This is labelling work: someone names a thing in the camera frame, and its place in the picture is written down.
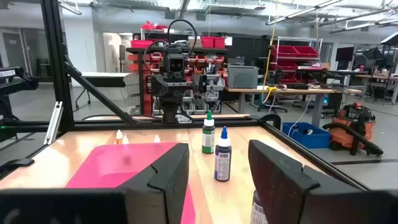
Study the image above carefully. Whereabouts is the white cable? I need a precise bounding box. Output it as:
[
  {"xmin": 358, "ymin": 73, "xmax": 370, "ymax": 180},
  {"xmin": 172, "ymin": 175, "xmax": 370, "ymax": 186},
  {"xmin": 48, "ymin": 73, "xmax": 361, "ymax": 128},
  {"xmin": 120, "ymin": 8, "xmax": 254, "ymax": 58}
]
[{"xmin": 287, "ymin": 95, "xmax": 314, "ymax": 138}]

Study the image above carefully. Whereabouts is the silver aluminium strip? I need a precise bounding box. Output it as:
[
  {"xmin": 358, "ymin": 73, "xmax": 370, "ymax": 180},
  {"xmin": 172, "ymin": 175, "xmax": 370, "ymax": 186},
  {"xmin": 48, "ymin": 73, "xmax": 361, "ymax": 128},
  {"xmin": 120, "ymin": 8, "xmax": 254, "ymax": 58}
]
[{"xmin": 43, "ymin": 101, "xmax": 64, "ymax": 146}]

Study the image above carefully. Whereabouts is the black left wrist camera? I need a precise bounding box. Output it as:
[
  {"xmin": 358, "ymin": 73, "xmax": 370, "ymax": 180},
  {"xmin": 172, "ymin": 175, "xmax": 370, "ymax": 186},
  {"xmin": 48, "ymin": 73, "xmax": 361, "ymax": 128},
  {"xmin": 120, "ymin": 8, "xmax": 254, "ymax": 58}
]
[{"xmin": 162, "ymin": 43, "xmax": 190, "ymax": 82}]

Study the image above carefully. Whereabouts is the yellow hanging cord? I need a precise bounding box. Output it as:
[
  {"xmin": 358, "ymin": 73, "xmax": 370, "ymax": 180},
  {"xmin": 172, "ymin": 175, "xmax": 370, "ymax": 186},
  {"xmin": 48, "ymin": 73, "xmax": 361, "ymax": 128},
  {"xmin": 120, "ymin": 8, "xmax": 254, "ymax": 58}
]
[{"xmin": 261, "ymin": 0, "xmax": 279, "ymax": 105}]

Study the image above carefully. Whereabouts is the white folding table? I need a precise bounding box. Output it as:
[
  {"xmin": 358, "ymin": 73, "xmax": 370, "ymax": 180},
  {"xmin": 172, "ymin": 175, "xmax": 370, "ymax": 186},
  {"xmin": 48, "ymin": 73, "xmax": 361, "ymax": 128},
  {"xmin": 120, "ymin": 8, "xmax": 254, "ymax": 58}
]
[{"xmin": 72, "ymin": 71, "xmax": 131, "ymax": 110}]

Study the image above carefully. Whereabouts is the shelf rack with red bins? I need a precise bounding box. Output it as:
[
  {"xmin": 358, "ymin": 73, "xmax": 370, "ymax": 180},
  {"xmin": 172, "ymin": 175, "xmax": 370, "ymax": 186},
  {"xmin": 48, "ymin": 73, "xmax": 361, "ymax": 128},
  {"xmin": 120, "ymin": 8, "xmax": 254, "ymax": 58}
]
[{"xmin": 126, "ymin": 21, "xmax": 229, "ymax": 116}]

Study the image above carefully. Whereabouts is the orange shop vacuum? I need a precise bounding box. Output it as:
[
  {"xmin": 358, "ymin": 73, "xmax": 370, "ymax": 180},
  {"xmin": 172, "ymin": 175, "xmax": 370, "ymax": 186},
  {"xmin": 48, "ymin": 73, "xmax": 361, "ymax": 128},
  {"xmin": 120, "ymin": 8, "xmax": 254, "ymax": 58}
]
[{"xmin": 322, "ymin": 102, "xmax": 385, "ymax": 157}]

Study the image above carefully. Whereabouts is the black table edge clamp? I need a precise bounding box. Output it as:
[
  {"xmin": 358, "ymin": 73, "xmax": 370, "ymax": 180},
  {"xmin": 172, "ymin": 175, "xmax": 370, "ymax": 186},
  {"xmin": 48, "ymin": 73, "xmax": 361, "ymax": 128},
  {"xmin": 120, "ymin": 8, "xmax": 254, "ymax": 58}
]
[{"xmin": 0, "ymin": 157, "xmax": 35, "ymax": 175}]

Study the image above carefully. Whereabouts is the blue-tipped food colouring bottle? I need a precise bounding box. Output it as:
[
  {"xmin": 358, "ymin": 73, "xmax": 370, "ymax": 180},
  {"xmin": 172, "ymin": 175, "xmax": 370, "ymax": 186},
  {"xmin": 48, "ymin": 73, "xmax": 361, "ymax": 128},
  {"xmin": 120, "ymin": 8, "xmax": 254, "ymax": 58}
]
[{"xmin": 213, "ymin": 126, "xmax": 233, "ymax": 182}]

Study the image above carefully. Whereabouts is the black aluminium table frame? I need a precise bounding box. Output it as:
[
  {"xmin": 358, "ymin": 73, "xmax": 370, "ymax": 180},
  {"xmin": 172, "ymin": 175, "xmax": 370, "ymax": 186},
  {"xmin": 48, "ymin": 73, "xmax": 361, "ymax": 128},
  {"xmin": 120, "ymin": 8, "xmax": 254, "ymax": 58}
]
[{"xmin": 0, "ymin": 0, "xmax": 371, "ymax": 191}]

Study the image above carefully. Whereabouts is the black left wrist camera cable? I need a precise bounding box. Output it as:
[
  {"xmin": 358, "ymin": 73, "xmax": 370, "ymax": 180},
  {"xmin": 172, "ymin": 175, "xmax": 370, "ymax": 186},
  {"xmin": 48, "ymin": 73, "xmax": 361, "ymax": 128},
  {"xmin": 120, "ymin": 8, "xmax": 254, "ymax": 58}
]
[{"xmin": 143, "ymin": 18, "xmax": 199, "ymax": 73}]

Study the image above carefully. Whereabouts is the green-tipped food colouring bottle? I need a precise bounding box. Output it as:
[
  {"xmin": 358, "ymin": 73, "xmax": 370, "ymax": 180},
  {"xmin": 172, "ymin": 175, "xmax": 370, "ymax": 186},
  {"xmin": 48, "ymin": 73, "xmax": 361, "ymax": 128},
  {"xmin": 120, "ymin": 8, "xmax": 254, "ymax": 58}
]
[{"xmin": 201, "ymin": 110, "xmax": 216, "ymax": 155}]

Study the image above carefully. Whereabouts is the blue plastic floor bin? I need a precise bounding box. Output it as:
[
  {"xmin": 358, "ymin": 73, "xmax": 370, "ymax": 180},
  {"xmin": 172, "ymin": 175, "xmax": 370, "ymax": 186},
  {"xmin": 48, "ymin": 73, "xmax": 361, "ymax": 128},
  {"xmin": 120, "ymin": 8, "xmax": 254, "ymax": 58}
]
[{"xmin": 281, "ymin": 121, "xmax": 332, "ymax": 149}]

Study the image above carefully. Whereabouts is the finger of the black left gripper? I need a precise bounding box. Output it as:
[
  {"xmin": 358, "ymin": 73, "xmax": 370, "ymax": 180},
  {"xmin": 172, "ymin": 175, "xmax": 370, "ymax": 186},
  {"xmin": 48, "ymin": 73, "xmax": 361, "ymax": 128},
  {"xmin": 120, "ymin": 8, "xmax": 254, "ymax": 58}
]
[
  {"xmin": 150, "ymin": 74, "xmax": 169, "ymax": 97},
  {"xmin": 198, "ymin": 74, "xmax": 208, "ymax": 94}
]

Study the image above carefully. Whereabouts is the grey metal box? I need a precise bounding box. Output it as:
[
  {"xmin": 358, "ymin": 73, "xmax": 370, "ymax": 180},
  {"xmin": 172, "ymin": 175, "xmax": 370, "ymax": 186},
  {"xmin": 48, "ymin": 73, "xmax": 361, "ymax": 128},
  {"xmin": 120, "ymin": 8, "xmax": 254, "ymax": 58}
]
[{"xmin": 227, "ymin": 64, "xmax": 259, "ymax": 90}]

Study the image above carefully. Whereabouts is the long wooden workbench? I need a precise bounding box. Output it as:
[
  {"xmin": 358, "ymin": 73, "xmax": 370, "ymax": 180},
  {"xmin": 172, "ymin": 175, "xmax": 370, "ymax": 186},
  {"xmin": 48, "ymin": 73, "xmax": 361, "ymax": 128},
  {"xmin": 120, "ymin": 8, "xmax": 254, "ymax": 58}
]
[{"xmin": 223, "ymin": 85, "xmax": 364, "ymax": 128}]

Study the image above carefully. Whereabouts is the black monitor screen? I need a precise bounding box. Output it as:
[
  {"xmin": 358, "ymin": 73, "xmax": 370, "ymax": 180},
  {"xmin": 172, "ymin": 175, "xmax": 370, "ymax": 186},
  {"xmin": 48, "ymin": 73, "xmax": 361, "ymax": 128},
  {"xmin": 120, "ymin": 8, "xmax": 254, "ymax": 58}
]
[{"xmin": 335, "ymin": 46, "xmax": 355, "ymax": 62}]

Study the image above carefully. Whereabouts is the wire shelf with red bins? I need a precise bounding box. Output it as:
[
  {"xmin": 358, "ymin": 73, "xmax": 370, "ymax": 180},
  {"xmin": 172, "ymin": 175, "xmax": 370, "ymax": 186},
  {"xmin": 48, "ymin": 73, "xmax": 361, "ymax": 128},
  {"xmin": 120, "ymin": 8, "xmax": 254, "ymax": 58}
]
[{"xmin": 269, "ymin": 36, "xmax": 323, "ymax": 85}]

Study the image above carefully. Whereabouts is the translucent pink-red plastic bin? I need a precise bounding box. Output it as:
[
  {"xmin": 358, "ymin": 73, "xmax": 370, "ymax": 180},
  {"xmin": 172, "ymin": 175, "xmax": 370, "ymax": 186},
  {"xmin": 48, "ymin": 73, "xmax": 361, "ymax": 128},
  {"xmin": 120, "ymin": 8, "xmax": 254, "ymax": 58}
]
[{"xmin": 64, "ymin": 141, "xmax": 197, "ymax": 224}]

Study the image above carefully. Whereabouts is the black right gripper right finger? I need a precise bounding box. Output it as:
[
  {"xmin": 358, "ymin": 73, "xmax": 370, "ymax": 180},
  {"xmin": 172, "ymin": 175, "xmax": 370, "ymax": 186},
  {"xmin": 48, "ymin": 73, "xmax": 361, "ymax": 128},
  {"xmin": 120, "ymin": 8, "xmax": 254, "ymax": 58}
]
[{"xmin": 248, "ymin": 139, "xmax": 371, "ymax": 224}]

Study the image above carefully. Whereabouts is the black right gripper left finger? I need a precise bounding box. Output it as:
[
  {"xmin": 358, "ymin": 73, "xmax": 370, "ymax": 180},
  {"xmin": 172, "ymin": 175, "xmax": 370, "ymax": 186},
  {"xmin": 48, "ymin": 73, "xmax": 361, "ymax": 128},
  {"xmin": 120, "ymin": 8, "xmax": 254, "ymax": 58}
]
[{"xmin": 116, "ymin": 142, "xmax": 190, "ymax": 224}]

